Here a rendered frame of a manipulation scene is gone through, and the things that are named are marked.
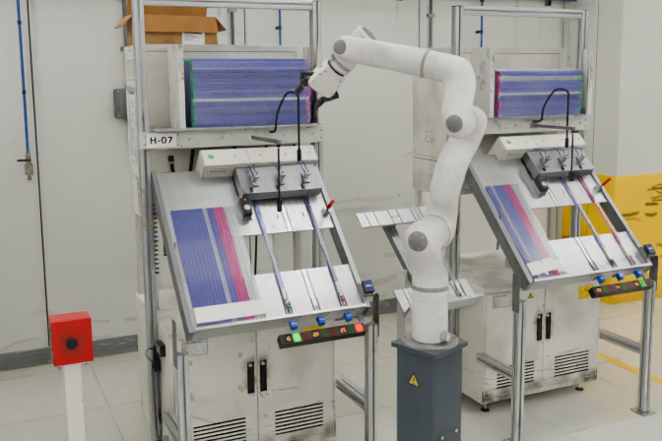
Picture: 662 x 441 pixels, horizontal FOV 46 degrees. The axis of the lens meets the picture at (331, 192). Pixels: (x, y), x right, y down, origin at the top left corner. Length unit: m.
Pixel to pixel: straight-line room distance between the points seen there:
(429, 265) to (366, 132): 2.64
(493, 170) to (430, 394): 1.43
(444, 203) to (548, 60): 1.78
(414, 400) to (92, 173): 2.54
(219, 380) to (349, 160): 2.25
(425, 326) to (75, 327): 1.17
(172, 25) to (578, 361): 2.52
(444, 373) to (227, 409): 1.00
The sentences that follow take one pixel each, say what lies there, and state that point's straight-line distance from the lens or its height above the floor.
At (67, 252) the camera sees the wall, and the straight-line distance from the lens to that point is 4.64.
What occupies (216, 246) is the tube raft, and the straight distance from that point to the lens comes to 2.97.
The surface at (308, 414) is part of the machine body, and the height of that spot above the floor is 0.18.
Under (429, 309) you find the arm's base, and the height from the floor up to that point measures 0.83.
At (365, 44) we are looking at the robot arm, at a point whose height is 1.68.
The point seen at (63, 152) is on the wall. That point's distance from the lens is 4.56.
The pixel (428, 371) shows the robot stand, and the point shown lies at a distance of 2.63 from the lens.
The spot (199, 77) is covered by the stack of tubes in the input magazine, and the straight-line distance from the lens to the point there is 3.12.
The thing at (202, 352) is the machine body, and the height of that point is 0.53.
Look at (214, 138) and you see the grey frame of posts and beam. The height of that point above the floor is 1.34.
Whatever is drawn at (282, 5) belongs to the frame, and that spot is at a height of 1.87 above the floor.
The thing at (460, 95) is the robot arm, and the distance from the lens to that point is 2.45.
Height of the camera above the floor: 1.57
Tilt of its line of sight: 8 degrees down
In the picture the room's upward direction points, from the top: 1 degrees counter-clockwise
